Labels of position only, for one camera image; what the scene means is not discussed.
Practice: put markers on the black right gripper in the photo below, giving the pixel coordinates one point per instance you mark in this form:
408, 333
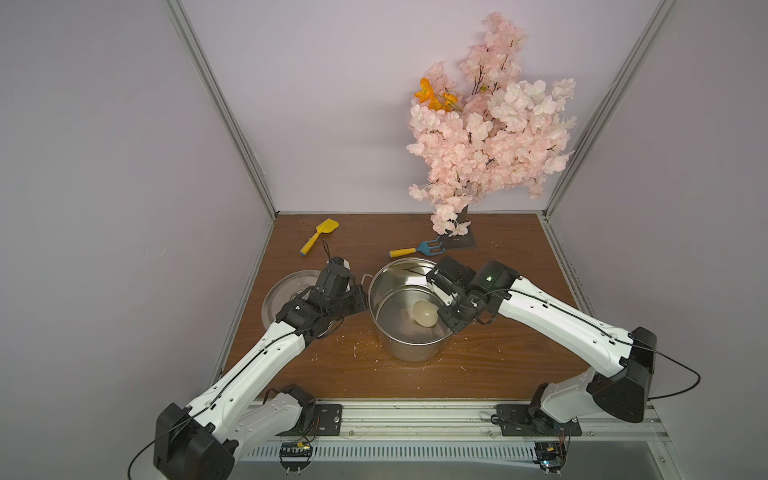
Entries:
444, 285

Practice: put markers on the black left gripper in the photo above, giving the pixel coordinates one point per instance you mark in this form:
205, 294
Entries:
346, 300

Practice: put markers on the cream plastic ladle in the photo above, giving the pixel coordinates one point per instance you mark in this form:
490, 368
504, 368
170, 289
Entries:
426, 312

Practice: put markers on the stainless steel pot lid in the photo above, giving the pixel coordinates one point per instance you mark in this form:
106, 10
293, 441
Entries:
284, 291

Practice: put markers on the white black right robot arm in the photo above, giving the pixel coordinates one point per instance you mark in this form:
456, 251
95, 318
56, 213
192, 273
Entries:
621, 363

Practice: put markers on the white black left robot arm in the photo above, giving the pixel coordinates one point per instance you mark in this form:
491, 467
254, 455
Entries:
205, 438

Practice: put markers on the yellow blue toy rake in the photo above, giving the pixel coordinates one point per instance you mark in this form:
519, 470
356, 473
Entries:
427, 248

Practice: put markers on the yellow toy shovel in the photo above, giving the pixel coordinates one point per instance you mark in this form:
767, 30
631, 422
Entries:
325, 227

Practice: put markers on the artificial cherry blossom tree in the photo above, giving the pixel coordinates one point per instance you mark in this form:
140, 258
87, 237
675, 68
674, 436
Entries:
504, 133

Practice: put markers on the left circuit board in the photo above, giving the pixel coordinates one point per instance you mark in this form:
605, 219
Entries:
295, 457

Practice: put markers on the circuit board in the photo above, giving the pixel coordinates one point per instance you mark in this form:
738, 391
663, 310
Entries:
295, 457
551, 457

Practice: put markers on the right circuit board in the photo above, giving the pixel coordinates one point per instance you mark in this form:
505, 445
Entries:
551, 457

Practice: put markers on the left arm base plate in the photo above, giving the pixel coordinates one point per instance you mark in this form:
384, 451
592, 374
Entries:
324, 420

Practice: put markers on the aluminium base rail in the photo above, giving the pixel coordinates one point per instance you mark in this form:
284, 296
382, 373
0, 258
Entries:
452, 431

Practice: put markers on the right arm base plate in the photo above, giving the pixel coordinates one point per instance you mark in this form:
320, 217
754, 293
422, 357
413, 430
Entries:
519, 420

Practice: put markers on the aluminium corner frame post left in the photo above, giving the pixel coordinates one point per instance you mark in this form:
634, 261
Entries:
186, 32

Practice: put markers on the aluminium corner frame post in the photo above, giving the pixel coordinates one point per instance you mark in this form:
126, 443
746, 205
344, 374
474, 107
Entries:
186, 32
609, 103

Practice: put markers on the aluminium corner frame post right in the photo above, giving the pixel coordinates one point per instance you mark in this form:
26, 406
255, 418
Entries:
609, 103

